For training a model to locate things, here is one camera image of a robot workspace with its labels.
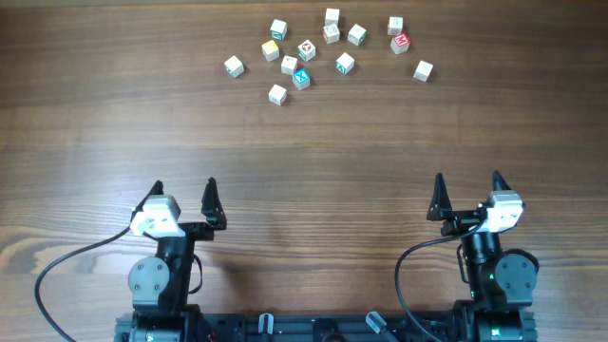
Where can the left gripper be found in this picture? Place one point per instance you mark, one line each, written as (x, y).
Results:
(212, 223)

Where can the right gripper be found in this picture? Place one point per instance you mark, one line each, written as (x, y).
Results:
(441, 210)

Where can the red-edged plain wooden block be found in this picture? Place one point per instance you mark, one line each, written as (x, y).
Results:
(277, 94)

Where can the blue X wooden block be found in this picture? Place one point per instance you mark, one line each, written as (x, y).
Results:
(301, 79)

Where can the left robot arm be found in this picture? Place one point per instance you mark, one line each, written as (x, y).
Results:
(160, 284)

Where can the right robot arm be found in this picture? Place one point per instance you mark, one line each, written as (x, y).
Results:
(501, 281)

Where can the green-edged far left block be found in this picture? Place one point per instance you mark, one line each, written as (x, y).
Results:
(234, 66)

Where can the green-edged block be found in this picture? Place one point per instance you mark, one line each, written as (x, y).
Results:
(278, 29)
(234, 66)
(357, 35)

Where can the red M wooden block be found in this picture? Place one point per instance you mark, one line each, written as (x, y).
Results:
(400, 43)

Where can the plain block beside yellow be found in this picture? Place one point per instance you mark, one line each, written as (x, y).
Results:
(289, 65)

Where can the yellow top wooden block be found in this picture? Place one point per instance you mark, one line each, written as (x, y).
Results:
(270, 50)

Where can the green A wooden block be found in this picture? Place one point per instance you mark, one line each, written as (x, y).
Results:
(344, 63)

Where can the plain block above M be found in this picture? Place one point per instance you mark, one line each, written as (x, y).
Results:
(395, 25)

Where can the green picture wooden block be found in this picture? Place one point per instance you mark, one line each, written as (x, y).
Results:
(306, 51)

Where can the green-edged upper left block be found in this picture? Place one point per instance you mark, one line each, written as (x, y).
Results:
(278, 29)

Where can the green-edged centre right block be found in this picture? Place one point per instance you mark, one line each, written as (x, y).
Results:
(357, 35)

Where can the red-edged centre block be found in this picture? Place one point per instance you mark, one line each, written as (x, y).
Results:
(331, 33)

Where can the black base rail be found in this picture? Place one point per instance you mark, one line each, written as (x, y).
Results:
(446, 325)

